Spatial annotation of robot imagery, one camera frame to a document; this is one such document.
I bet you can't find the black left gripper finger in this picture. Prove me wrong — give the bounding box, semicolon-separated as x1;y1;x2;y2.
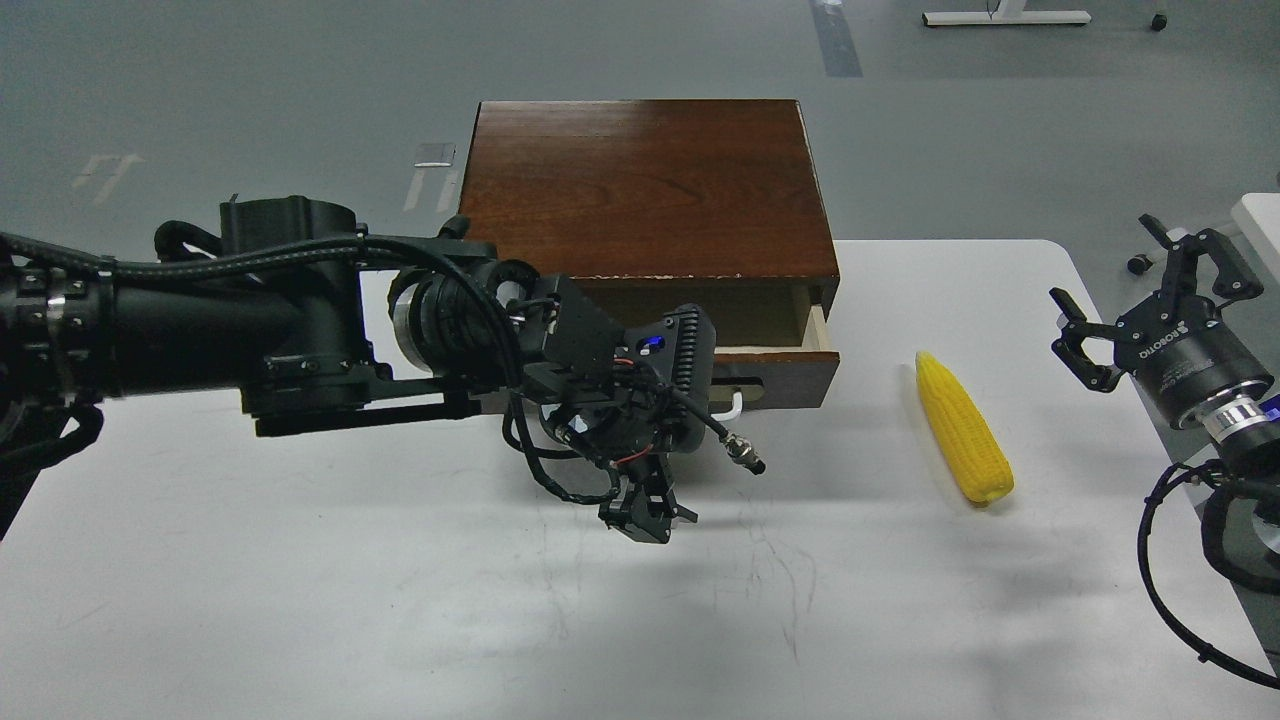
648;457;698;544
598;462;652;541

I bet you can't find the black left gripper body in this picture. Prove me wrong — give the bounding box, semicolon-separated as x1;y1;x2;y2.
540;304;719;462

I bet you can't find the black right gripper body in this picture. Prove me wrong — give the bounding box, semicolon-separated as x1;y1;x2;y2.
1114;293;1275;429

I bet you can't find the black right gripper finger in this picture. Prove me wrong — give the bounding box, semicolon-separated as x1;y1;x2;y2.
1138;213;1265;313
1050;287;1123;393

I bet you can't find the wooden drawer with white handle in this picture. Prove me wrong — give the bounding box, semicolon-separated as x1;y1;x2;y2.
579;279;840;413

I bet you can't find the yellow corn cob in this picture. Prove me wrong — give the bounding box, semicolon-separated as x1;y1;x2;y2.
914;351;1015;506

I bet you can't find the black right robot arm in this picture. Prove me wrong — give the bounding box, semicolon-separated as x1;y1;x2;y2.
1050;214;1279;689

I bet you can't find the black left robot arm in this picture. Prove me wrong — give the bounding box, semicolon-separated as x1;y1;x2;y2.
1;196;765;543

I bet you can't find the dark wooden drawer cabinet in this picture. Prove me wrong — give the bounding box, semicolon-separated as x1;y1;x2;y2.
460;99;840;309

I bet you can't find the white table leg base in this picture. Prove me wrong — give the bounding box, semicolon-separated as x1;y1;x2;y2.
922;1;1092;28

